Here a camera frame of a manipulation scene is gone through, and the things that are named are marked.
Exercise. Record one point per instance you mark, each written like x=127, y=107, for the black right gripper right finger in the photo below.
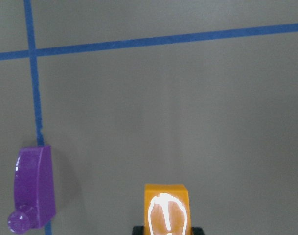
x=197, y=231

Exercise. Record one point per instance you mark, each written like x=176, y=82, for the purple trapezoid block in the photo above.
x=34, y=197

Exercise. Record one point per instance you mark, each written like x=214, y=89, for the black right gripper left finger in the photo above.
x=138, y=230

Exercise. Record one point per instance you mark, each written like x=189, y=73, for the orange trapezoid block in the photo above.
x=166, y=210

